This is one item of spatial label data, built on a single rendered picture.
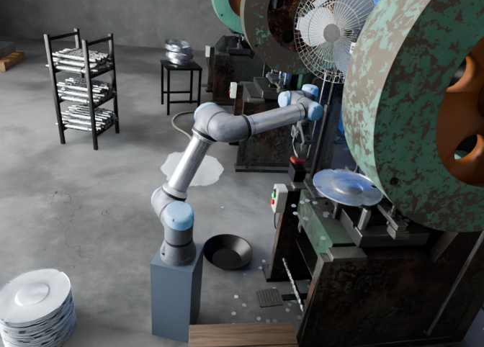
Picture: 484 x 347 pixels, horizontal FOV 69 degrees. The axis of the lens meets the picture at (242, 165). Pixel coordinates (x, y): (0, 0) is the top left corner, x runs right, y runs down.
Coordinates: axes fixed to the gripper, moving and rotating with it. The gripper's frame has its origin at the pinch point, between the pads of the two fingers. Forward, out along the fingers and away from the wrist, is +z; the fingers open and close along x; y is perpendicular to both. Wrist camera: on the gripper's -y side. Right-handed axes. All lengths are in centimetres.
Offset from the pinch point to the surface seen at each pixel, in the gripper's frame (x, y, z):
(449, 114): -9, -73, -51
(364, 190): -16.8, -35.8, -2.8
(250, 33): 10, 99, -42
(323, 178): -2.2, -25.9, -2.8
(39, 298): 117, -34, 51
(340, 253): 0, -57, 11
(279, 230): 7.1, -11.5, 38.0
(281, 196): 9.9, -12.8, 15.4
